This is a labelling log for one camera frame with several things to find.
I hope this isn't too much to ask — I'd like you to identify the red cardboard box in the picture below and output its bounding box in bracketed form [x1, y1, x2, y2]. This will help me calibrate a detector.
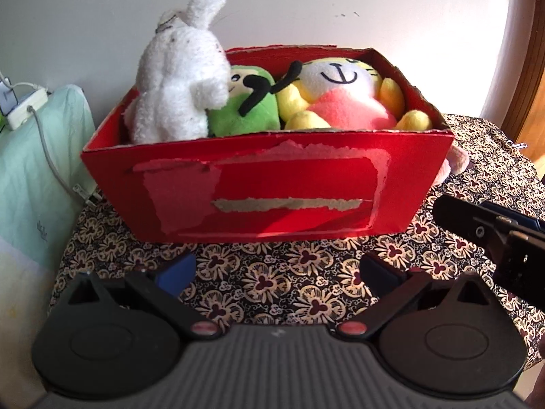
[81, 45, 454, 243]

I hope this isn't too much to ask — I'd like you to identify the green bean plush toy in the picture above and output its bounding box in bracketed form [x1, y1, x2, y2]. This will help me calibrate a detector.
[208, 65, 281, 138]

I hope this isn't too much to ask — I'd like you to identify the white rabbit plush toy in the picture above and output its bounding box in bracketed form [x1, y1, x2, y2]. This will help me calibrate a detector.
[124, 0, 231, 145]

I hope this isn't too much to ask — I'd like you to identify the pink teddy bear plush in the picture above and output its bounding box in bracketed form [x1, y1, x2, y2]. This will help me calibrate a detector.
[432, 145, 470, 186]

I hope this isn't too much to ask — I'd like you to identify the floral patterned tablecloth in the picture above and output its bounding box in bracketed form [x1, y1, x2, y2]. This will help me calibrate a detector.
[51, 112, 545, 371]

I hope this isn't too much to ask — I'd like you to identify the wooden door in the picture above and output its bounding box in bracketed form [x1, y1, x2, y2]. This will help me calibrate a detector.
[502, 0, 544, 140]

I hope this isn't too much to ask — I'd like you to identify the light green bed sheet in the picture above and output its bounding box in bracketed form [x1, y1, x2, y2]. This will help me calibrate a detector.
[1, 85, 97, 270]

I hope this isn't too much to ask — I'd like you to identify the yellow tiger plush toy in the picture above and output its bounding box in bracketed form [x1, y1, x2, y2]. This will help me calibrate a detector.
[276, 57, 432, 131]

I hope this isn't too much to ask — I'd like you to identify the white power strip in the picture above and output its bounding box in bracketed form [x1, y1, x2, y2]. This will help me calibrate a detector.
[6, 88, 48, 131]

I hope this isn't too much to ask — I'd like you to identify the grey power cable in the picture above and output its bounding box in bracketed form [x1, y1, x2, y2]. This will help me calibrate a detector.
[26, 104, 104, 204]

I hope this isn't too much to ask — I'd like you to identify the white charging cable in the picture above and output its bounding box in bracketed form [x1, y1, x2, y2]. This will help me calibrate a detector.
[0, 69, 48, 97]

